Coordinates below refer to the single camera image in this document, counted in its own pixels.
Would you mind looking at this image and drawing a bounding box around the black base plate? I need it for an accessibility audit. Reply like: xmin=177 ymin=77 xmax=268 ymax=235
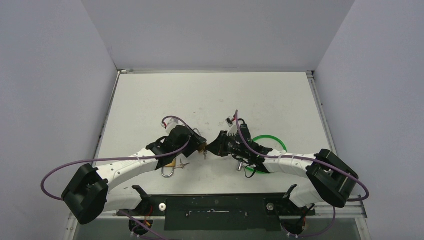
xmin=121 ymin=193 xmax=316 ymax=232

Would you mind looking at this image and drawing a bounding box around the green cable lock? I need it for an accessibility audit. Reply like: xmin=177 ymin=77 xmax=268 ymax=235
xmin=236 ymin=134 xmax=288 ymax=172

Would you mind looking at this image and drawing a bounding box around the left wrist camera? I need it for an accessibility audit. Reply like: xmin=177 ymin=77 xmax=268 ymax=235
xmin=161 ymin=119 xmax=179 ymax=132

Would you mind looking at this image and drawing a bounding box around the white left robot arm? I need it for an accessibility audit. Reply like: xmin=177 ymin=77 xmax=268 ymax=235
xmin=61 ymin=125 xmax=207 ymax=225

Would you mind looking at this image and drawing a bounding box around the short brass padlock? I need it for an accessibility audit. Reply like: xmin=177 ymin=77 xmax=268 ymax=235
xmin=160 ymin=158 xmax=177 ymax=179

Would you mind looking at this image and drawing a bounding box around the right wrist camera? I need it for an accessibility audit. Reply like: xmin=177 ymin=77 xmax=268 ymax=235
xmin=225 ymin=116 xmax=238 ymax=137

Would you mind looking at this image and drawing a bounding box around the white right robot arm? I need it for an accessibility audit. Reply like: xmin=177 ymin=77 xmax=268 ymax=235
xmin=206 ymin=131 xmax=359 ymax=215

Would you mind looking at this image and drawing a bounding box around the small silver key bunch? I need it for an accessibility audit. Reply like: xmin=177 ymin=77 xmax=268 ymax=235
xmin=175 ymin=159 xmax=190 ymax=169

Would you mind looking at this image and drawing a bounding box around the long shackle brass padlock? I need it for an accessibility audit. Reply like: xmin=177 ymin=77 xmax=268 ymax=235
xmin=192 ymin=128 xmax=208 ymax=154

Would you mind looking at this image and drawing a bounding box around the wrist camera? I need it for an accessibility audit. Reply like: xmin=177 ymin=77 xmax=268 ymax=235
xmin=161 ymin=119 xmax=179 ymax=132
xmin=225 ymin=116 xmax=238 ymax=137

